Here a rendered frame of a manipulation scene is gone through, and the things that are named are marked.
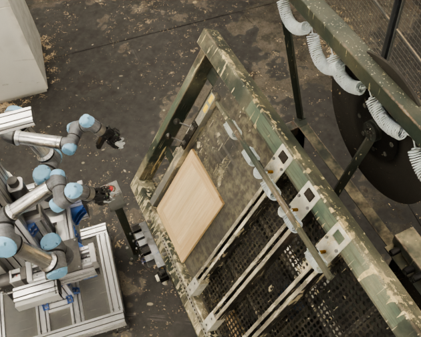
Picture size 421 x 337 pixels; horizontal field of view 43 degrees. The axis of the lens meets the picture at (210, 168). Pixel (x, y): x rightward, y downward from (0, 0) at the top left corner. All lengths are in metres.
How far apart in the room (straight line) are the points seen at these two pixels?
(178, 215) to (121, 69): 2.73
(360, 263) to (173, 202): 1.51
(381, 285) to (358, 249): 0.16
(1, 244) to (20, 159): 2.58
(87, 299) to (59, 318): 0.23
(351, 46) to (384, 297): 1.13
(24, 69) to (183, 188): 2.72
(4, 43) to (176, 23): 1.91
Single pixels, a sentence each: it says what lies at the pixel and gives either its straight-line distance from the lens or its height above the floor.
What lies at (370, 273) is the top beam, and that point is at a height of 1.92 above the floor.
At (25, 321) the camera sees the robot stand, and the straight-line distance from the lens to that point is 4.28.
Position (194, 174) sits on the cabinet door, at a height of 1.29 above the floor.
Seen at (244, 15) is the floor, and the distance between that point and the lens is 6.25.
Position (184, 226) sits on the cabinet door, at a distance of 3.34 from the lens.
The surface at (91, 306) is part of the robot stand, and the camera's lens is 4.16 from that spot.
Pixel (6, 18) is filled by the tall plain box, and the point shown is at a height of 0.97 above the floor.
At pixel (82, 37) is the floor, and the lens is 6.33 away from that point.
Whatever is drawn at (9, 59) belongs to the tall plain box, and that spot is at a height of 0.54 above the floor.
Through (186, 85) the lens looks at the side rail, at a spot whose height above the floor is 1.59.
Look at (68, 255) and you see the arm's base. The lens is 3.35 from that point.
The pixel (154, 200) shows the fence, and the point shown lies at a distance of 3.59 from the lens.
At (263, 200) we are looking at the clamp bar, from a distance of 2.69.
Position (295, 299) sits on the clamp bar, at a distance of 2.63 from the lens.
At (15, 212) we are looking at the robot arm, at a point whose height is 1.66.
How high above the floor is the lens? 3.94
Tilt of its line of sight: 55 degrees down
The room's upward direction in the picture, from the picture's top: 7 degrees counter-clockwise
